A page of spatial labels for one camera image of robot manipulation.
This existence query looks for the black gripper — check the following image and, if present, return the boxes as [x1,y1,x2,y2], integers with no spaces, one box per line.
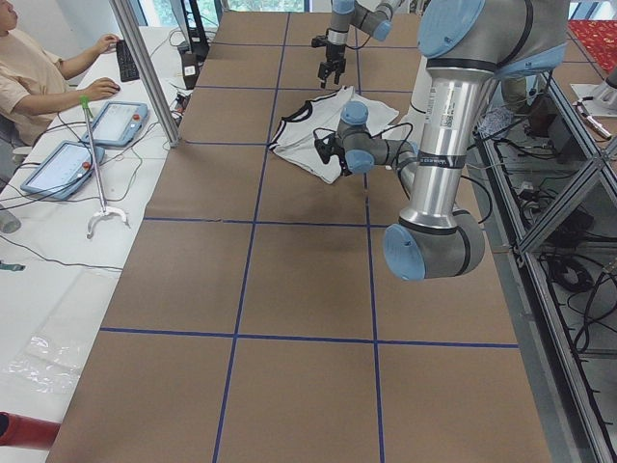
[337,151,351,177]
[317,41,346,89]

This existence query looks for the grey cartoon print t-shirt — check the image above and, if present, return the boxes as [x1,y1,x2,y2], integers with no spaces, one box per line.
[269,87,399,184]

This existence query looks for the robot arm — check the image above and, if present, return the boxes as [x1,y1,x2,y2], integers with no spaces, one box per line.
[310,0,403,89]
[334,1,569,281]

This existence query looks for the patterned cloth rag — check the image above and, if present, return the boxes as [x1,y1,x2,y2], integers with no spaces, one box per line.
[477,107,515,140]

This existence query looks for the black keyboard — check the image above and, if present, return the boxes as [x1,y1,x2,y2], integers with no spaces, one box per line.
[116,40,140,82]

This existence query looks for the far blue teach pendant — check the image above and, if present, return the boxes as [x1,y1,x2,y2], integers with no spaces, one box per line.
[82,100,149,149]

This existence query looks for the blue teach pendant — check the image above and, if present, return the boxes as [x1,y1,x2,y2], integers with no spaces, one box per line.
[82,100,149,149]
[20,141,94,201]

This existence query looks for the reacher grabber stick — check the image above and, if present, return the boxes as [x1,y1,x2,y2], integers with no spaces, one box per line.
[79,95,129,239]

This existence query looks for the near blue teach pendant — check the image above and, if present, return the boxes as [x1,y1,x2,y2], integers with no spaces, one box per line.
[20,141,94,201]

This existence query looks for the seated person in beige shirt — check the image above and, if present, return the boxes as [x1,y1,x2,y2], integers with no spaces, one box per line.
[0,0,124,147]

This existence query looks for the clear plastic bag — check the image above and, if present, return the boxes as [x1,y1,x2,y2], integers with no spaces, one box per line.
[1,334,92,410]

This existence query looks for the red fire extinguisher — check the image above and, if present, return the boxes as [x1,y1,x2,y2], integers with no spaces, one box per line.
[1,412,61,450]

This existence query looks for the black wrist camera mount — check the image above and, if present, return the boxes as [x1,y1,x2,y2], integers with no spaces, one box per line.
[310,35,329,48]
[312,127,340,165]

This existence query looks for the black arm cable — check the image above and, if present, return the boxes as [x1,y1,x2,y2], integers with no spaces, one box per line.
[312,121,416,160]

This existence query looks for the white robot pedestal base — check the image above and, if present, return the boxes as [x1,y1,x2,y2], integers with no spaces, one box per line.
[386,56,432,145]

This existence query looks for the aluminium frame post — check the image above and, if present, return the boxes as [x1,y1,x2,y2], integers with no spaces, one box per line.
[109,0,180,148]

